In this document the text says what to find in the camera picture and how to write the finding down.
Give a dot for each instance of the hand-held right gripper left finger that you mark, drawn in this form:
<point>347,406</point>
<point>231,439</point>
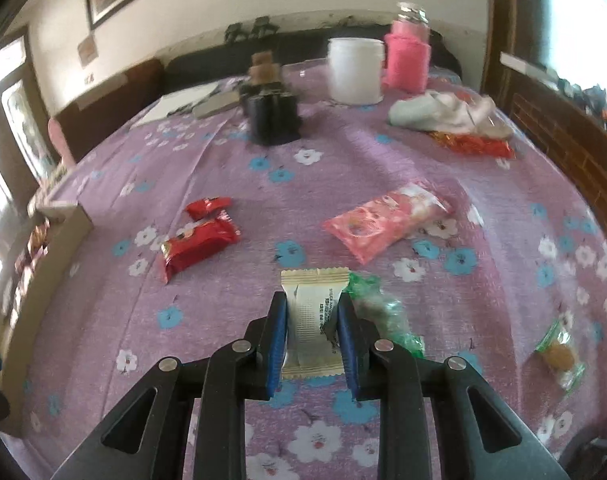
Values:
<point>277,350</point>

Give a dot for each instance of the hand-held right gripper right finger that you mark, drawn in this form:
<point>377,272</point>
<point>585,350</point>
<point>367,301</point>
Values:
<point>348,345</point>

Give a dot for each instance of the white green snack packet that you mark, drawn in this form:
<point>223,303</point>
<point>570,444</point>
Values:
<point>311,320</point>

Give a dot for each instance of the cardboard box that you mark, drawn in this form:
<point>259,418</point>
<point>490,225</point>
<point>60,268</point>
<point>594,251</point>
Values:
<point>48,300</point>

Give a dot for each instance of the glossy red snack packet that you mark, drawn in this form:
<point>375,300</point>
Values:
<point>198,247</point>

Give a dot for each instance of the clear green snack packet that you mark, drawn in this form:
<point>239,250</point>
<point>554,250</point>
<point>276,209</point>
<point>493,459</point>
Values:
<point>383,310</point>

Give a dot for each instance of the pink snack packet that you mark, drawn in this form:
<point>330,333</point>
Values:
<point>383,222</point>

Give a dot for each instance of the small red candy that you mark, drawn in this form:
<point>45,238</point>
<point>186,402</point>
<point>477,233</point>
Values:
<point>208,206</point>

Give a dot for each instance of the green cookie packet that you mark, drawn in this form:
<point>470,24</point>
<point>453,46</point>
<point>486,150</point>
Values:
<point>558,355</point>

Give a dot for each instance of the black bottle holder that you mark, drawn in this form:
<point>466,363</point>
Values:
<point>273,120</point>

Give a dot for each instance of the red orange wrapper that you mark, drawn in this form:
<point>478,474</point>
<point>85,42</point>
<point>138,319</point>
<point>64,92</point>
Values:
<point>483,147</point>

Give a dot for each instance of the white cloth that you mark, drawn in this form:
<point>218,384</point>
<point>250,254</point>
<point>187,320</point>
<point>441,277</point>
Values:
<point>433,112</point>

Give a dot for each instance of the flat grey box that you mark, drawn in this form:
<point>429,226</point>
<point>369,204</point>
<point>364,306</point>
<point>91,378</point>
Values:
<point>216,104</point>

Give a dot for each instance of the glass panel door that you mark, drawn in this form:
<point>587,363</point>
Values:
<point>18,110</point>

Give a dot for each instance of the white plastic jar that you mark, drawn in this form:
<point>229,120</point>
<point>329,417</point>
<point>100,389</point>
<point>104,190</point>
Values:
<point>356,72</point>

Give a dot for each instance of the cork-topped bottle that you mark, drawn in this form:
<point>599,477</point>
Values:
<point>263,75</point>
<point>265,57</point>

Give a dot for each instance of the clear plastic cup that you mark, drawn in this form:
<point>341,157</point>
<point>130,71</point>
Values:
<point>308,70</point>

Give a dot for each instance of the brown sofa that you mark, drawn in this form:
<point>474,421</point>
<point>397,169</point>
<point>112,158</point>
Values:
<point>108,105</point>

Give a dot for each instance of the pink thermos bottle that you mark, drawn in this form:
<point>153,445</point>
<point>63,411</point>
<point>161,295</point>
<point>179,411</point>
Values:
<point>406,60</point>

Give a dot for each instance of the black sofa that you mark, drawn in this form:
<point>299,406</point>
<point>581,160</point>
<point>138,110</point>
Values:
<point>198,67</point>

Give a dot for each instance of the brick-pattern wooden panel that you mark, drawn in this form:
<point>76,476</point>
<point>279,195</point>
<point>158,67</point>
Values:
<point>558,135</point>

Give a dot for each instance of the black clip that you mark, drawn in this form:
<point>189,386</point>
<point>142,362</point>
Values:
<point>237,32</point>
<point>262,26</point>

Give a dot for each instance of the white sill board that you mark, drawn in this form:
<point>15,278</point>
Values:
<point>523,62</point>

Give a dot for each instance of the window sill clutter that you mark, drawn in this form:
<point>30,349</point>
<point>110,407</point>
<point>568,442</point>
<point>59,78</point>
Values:
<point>598,105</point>

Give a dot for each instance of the small wall tag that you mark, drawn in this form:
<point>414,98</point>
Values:
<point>88,51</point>

